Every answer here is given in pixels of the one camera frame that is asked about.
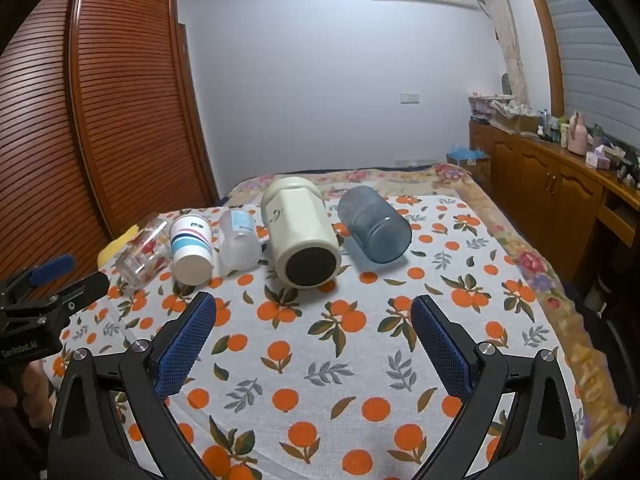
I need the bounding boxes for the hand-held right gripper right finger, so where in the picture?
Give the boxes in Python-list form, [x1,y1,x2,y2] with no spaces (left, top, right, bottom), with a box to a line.
[410,294,584,480]

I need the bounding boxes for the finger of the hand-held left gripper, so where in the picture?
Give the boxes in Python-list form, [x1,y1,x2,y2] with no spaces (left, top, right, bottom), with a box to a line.
[30,271,111,328]
[0,254,76,302]

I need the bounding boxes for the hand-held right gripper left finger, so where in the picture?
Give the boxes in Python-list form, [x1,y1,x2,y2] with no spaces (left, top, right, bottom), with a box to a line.
[47,291,217,480]

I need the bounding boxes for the cream insulated cup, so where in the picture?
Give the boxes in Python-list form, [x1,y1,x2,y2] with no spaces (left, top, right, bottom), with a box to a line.
[260,176,344,290]

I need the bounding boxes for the clear glass cup floral print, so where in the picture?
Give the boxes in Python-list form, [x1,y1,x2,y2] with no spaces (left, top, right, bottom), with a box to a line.
[114,217,174,290]

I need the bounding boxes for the white paper cup blue stripes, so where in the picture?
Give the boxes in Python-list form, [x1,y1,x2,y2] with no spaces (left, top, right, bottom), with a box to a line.
[169,214,215,285]

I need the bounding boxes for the blue translucent cup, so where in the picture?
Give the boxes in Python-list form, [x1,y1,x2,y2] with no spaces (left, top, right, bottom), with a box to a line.
[337,185,413,264]

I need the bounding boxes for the person's left hand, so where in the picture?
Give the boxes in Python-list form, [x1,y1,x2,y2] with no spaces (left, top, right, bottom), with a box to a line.
[22,360,54,432]

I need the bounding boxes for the yellow cloth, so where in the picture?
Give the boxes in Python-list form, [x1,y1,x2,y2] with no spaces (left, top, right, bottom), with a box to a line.
[96,225,140,267]

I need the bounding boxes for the floral bed blanket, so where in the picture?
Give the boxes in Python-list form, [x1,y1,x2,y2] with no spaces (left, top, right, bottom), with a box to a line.
[220,164,632,480]

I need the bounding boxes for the frosted clear plastic bottle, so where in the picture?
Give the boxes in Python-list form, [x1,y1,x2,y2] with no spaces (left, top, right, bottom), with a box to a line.
[219,208,264,270]

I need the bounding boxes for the orange fruit print cloth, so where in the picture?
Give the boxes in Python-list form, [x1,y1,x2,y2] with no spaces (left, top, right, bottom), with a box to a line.
[42,194,586,480]

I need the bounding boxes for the wooden slatted wardrobe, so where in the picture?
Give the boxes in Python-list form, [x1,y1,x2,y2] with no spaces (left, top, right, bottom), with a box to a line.
[0,0,219,282]

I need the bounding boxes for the blue plastic bag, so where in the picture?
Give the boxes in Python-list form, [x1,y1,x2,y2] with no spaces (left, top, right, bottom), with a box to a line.
[446,142,489,167]

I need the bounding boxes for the wooden sideboard cabinet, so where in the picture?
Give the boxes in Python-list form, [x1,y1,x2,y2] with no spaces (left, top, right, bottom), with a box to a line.
[469,119,640,287]

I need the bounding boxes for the cardboard box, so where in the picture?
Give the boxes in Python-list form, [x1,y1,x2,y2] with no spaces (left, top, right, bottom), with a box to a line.
[492,100,542,134]

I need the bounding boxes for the stack of pink boxes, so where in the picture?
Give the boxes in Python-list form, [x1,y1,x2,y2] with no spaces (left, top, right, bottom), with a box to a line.
[469,92,494,122]

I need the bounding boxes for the pink thermos jug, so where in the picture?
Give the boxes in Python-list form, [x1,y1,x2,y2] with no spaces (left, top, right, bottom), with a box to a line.
[567,111,589,156]

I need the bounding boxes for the pale patterned curtain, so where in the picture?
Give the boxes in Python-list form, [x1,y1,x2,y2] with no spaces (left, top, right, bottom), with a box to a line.
[482,0,530,107]

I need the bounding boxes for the window blind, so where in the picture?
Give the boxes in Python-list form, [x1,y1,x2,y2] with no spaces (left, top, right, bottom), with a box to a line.
[537,0,640,152]

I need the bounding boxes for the wooden window frame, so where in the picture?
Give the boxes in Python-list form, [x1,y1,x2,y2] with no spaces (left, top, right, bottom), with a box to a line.
[517,0,567,117]

